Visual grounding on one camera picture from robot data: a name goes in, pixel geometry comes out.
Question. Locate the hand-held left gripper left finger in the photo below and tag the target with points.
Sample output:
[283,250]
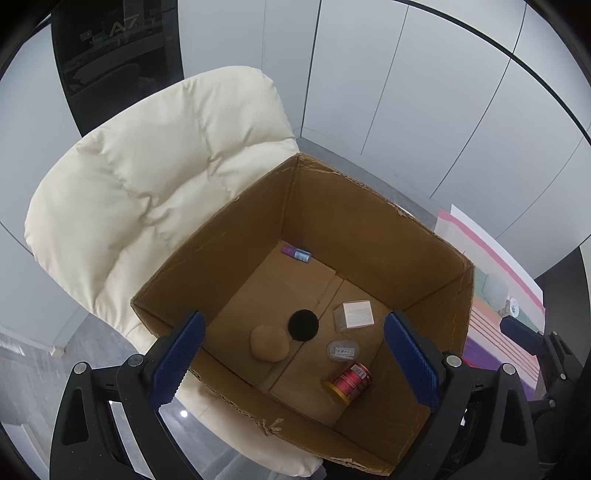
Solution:
[178,360]

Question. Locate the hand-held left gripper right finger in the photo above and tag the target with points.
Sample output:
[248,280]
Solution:
[411,360]

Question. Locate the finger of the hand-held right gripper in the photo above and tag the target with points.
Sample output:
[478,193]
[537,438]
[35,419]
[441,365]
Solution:
[519,330]

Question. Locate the red can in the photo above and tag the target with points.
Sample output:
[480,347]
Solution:
[351,381]

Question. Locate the small clear plastic container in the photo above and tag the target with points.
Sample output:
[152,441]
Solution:
[342,350]

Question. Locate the white square box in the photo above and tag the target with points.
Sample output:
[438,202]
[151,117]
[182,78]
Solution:
[358,314]

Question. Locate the tan round ball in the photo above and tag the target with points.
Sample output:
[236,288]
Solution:
[269,344]

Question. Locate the black round puff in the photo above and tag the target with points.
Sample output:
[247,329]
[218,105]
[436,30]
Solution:
[303,325]

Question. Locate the brown cardboard box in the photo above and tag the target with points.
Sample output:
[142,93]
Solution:
[360,221]

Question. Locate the purple blue tube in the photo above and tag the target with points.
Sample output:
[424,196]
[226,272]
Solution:
[296,253]

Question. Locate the small white round item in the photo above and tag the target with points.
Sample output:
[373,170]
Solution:
[514,306]

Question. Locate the white round object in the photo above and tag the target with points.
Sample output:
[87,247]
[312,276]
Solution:
[496,290]

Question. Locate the striped pastel mat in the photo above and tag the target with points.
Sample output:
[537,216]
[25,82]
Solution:
[485,249]

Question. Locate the white padded chair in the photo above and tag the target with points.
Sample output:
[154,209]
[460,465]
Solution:
[138,184]

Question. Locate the dark glass panel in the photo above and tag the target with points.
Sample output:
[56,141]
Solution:
[120,50]

